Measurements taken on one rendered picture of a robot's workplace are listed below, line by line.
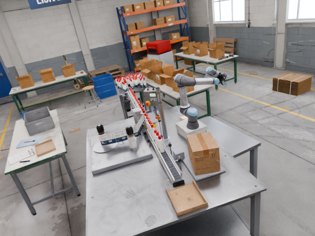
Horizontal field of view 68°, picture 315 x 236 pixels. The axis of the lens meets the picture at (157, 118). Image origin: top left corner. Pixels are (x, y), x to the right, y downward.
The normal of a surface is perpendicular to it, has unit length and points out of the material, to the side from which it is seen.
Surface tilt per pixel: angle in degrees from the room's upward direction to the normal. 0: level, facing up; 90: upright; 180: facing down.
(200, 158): 90
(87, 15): 90
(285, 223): 0
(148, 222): 0
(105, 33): 90
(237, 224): 1
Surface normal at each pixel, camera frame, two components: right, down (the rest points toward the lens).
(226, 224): -0.14, -0.88
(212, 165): 0.07, 0.42
